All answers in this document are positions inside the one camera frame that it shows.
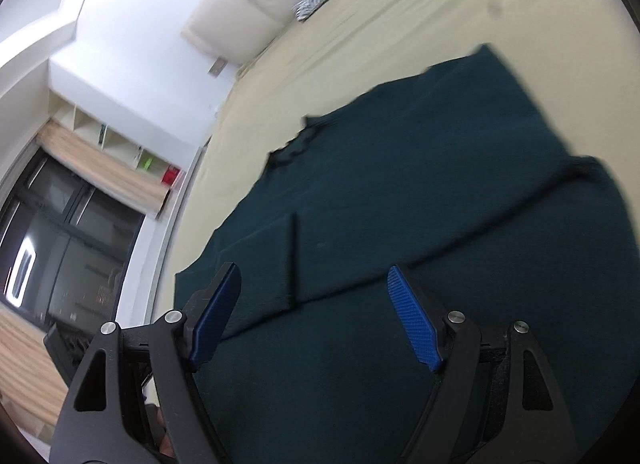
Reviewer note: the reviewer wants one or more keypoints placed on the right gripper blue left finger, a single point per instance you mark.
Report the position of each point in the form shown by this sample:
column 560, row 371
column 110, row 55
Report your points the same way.
column 207, row 315

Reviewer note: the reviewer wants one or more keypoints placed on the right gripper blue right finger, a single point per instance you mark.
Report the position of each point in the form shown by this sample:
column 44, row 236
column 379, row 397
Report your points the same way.
column 419, row 316

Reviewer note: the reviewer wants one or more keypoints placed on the dark green knitted garment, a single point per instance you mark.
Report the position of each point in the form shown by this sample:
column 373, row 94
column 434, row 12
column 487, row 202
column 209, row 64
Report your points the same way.
column 454, row 175

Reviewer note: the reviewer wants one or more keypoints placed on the red storage box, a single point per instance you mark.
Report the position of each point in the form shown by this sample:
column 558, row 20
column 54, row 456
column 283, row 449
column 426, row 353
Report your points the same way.
column 170, row 175

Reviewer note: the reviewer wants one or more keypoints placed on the dark window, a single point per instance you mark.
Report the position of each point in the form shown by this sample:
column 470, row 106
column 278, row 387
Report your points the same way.
column 65, row 248

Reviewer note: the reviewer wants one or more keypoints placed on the white wall shelf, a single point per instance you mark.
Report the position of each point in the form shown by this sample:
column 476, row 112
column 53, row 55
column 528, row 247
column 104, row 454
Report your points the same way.
column 103, row 137

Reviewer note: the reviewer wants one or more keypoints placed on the wall switch plate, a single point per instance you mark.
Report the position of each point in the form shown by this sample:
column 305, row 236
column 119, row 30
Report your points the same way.
column 217, row 67

